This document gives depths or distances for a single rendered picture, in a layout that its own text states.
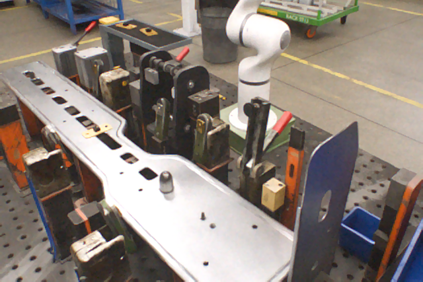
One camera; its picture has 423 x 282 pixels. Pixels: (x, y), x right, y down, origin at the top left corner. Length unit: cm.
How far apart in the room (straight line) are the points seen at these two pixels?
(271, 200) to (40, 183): 57
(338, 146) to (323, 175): 4
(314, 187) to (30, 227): 104
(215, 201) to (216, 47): 331
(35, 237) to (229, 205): 68
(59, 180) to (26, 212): 38
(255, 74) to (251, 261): 78
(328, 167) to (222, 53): 367
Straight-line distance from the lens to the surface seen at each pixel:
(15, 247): 129
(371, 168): 150
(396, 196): 64
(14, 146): 139
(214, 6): 389
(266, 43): 126
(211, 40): 405
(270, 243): 76
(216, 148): 96
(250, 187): 85
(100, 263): 73
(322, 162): 44
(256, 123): 78
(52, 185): 103
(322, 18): 488
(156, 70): 106
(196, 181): 88
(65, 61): 164
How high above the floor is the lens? 157
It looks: 31 degrees down
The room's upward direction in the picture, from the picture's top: 2 degrees counter-clockwise
